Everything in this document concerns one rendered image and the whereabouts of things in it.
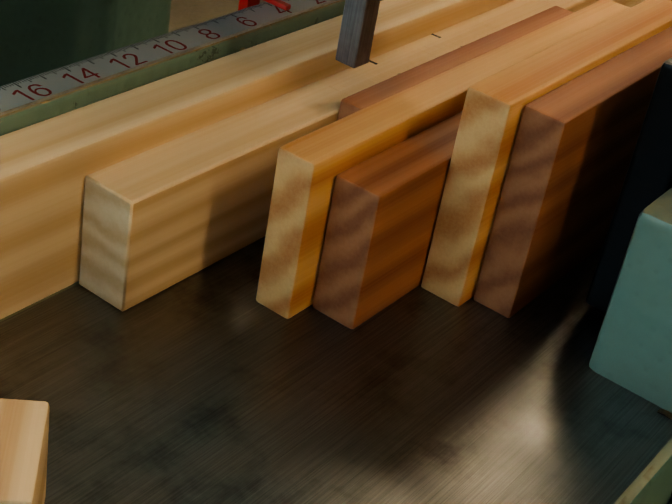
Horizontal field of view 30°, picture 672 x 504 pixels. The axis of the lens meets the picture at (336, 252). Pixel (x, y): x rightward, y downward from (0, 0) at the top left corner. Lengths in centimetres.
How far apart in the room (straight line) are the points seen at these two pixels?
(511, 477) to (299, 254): 9
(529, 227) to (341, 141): 7
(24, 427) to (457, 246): 17
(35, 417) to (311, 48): 21
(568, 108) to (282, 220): 9
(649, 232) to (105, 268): 16
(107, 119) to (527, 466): 16
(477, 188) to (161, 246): 10
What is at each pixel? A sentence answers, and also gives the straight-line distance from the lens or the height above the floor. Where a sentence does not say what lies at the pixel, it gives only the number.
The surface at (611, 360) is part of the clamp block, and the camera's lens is 41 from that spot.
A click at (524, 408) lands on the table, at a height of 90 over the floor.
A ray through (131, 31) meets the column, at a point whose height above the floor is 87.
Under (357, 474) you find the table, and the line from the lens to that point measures 35.
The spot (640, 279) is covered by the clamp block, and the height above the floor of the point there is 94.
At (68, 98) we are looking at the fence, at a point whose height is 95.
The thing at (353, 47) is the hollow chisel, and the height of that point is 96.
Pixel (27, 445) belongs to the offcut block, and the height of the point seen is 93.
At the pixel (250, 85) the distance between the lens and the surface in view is 43.
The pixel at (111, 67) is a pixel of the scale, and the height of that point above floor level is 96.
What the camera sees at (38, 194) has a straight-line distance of 37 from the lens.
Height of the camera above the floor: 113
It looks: 32 degrees down
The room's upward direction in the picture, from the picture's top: 11 degrees clockwise
